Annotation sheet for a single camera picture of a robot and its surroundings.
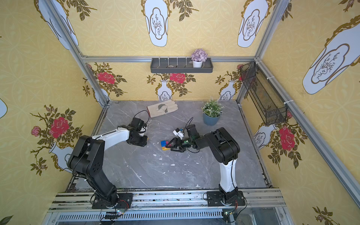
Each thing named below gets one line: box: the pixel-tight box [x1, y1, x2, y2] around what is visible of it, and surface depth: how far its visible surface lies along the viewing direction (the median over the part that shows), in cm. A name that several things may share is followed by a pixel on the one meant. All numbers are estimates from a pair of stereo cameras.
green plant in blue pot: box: [201, 97, 225, 126], surface depth 100 cm
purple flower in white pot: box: [191, 48, 209, 68], surface depth 85 cm
